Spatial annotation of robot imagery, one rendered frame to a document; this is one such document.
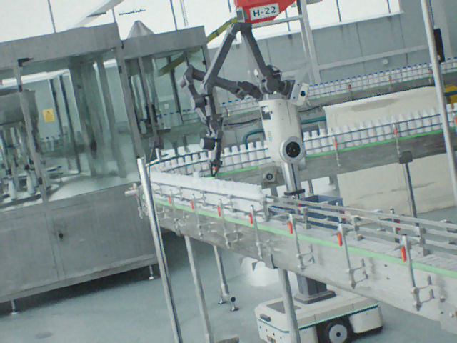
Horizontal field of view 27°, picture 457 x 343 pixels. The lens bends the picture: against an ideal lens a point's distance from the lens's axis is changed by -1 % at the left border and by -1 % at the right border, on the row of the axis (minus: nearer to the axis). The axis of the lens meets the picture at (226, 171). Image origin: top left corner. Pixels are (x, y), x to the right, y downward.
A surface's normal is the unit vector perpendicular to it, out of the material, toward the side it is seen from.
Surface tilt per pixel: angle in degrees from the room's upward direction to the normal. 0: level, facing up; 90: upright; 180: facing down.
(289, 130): 101
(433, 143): 90
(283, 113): 90
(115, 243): 90
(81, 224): 90
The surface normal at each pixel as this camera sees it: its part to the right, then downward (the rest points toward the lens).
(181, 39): 0.32, 0.04
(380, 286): -0.93, 0.22
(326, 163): 0.02, 0.10
